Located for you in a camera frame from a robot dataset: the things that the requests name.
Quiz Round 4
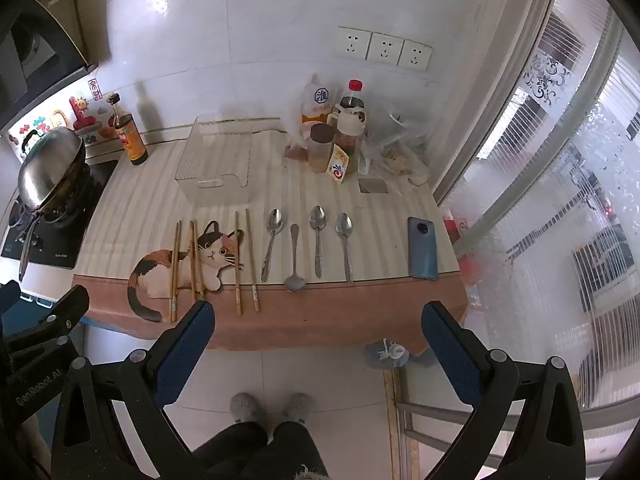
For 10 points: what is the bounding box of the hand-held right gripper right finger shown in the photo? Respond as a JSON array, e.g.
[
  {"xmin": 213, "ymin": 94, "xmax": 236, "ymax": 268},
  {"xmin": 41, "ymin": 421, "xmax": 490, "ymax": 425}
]
[{"xmin": 421, "ymin": 301, "xmax": 587, "ymax": 480}]

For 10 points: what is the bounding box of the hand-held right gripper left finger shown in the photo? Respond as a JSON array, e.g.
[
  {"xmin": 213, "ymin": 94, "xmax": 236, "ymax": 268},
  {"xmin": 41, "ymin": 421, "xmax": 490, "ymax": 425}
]
[{"xmin": 50, "ymin": 300, "xmax": 216, "ymax": 480}]

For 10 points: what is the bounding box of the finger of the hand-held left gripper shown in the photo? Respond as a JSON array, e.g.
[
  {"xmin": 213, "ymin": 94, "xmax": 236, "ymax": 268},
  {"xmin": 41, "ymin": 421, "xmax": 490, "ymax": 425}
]
[
  {"xmin": 5, "ymin": 284, "xmax": 91, "ymax": 356},
  {"xmin": 0, "ymin": 280, "xmax": 24, "ymax": 322}
]

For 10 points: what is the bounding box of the clear plastic utensil container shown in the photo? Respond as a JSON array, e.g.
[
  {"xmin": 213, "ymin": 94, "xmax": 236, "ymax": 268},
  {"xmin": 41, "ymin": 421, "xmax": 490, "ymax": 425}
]
[{"xmin": 174, "ymin": 114, "xmax": 252, "ymax": 207}]

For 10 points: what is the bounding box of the black gas stove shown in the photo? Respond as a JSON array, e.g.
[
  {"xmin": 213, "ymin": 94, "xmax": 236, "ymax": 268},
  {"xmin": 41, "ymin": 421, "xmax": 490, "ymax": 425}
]
[{"xmin": 0, "ymin": 159, "xmax": 119, "ymax": 271}]

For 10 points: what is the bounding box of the grey blue fabric item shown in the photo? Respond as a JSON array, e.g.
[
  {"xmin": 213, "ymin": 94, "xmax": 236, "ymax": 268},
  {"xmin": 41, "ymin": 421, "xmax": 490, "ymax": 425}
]
[{"xmin": 364, "ymin": 338, "xmax": 412, "ymax": 372}]

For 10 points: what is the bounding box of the grey plush slipper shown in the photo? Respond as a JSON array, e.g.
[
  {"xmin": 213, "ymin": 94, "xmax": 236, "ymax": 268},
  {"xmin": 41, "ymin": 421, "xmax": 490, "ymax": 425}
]
[
  {"xmin": 282, "ymin": 392, "xmax": 314, "ymax": 424},
  {"xmin": 229, "ymin": 392, "xmax": 267, "ymax": 426}
]

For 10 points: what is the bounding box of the metal door track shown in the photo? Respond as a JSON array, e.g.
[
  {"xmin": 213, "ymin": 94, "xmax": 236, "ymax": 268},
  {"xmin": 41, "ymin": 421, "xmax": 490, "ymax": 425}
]
[{"xmin": 384, "ymin": 367, "xmax": 482, "ymax": 480}]

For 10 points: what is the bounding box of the person's left leg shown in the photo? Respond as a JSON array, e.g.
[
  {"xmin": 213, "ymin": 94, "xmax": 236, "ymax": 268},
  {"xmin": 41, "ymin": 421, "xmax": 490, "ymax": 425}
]
[{"xmin": 192, "ymin": 421, "xmax": 272, "ymax": 480}]

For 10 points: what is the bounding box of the person's leg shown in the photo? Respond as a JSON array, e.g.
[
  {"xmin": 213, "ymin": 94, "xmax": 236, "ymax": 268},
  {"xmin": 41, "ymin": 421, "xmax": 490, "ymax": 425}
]
[
  {"xmin": 192, "ymin": 421, "xmax": 272, "ymax": 480},
  {"xmin": 249, "ymin": 421, "xmax": 329, "ymax": 480}
]

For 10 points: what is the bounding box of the blue smartphone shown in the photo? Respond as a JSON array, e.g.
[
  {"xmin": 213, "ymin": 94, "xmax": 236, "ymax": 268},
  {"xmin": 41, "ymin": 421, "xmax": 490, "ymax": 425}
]
[{"xmin": 406, "ymin": 216, "xmax": 441, "ymax": 281}]

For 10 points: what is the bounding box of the red white container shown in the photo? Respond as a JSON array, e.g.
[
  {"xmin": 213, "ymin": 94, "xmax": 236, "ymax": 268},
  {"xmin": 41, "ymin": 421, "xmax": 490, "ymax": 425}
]
[{"xmin": 442, "ymin": 209, "xmax": 469, "ymax": 247}]

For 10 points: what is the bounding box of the striped cat print tablecloth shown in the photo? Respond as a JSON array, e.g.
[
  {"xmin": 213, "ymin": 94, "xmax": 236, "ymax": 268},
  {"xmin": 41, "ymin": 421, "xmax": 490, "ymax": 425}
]
[{"xmin": 72, "ymin": 130, "xmax": 471, "ymax": 353}]

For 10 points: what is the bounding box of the steel wok lid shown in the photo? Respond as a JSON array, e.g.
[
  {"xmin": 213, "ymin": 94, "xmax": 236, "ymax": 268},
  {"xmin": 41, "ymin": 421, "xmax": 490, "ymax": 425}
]
[{"xmin": 17, "ymin": 127, "xmax": 87, "ymax": 212}]

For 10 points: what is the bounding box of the person's right leg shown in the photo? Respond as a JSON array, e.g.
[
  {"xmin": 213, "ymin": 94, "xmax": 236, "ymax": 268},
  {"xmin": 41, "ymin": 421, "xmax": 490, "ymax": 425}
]
[{"xmin": 249, "ymin": 421, "xmax": 329, "ymax": 480}]

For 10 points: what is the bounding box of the sliding glass door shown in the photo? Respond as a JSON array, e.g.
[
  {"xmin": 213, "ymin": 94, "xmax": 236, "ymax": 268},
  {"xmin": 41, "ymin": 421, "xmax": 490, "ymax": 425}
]
[{"xmin": 433, "ymin": 0, "xmax": 640, "ymax": 466}]

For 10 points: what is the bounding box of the colourful sticker backsplash panel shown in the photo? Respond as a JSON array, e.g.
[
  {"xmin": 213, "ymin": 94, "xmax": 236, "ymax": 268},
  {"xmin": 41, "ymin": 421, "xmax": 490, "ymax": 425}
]
[{"xmin": 7, "ymin": 77, "xmax": 123, "ymax": 162}]

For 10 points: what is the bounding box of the orange box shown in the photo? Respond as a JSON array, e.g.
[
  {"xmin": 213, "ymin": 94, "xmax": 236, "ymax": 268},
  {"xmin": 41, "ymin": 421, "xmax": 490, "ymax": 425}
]
[{"xmin": 106, "ymin": 92, "xmax": 149, "ymax": 167}]

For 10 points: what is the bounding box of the small yellow white carton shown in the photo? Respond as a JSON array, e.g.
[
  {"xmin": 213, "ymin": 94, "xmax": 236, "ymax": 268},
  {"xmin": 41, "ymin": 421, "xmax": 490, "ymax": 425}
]
[{"xmin": 326, "ymin": 144, "xmax": 350, "ymax": 184}]

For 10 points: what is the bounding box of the clear plastic bag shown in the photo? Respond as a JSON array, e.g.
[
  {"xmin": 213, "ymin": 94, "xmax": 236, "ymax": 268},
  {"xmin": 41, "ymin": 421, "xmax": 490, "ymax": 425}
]
[{"xmin": 359, "ymin": 100, "xmax": 432, "ymax": 187}]

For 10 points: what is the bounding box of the brown lid jar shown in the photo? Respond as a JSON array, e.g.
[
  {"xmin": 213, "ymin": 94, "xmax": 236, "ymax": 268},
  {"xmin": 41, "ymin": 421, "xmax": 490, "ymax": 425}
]
[{"xmin": 308, "ymin": 123, "xmax": 336, "ymax": 175}]

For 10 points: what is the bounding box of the white lid spice jar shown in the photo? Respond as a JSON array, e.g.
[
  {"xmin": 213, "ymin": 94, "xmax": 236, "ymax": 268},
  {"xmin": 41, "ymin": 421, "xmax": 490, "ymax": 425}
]
[{"xmin": 332, "ymin": 109, "xmax": 369, "ymax": 174}]

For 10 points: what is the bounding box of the range hood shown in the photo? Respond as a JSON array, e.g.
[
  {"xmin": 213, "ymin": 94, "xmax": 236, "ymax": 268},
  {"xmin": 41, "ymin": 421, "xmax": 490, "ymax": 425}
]
[{"xmin": 0, "ymin": 0, "xmax": 102, "ymax": 132}]

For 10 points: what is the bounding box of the red cap dark bottle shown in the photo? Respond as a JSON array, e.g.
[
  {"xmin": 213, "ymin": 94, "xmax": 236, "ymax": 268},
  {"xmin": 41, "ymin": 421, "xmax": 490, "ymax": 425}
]
[{"xmin": 338, "ymin": 79, "xmax": 367, "ymax": 113}]

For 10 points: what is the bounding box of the white salt bag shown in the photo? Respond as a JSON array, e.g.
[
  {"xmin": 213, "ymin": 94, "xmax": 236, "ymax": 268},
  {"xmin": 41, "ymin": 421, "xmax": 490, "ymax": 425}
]
[{"xmin": 299, "ymin": 73, "xmax": 338, "ymax": 127}]

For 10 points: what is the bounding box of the wok with long handle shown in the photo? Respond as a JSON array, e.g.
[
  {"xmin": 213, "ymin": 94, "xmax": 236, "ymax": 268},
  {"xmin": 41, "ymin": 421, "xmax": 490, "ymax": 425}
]
[{"xmin": 10, "ymin": 160, "xmax": 95, "ymax": 282}]

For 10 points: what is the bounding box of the white wall socket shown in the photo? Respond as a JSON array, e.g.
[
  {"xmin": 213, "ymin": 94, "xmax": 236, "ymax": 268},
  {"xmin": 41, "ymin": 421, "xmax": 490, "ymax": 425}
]
[
  {"xmin": 366, "ymin": 32, "xmax": 405, "ymax": 66},
  {"xmin": 334, "ymin": 26, "xmax": 373, "ymax": 60},
  {"xmin": 397, "ymin": 39, "xmax": 433, "ymax": 73}
]

